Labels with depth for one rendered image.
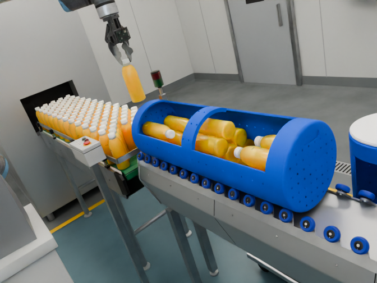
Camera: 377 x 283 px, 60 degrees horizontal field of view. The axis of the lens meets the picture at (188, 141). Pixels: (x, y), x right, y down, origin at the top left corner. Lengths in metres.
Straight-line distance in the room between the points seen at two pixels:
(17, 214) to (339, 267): 0.93
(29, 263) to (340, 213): 0.95
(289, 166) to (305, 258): 0.30
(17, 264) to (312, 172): 0.91
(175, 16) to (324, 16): 3.07
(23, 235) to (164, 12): 5.85
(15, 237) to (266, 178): 0.76
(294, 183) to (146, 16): 5.67
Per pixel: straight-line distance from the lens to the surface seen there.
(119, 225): 2.01
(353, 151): 1.35
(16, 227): 1.12
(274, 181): 0.96
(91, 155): 1.72
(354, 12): 4.55
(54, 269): 1.18
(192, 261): 2.07
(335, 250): 1.03
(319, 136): 1.04
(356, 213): 1.14
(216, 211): 1.31
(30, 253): 1.12
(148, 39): 6.40
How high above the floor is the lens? 1.65
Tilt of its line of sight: 24 degrees down
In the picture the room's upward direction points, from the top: 16 degrees counter-clockwise
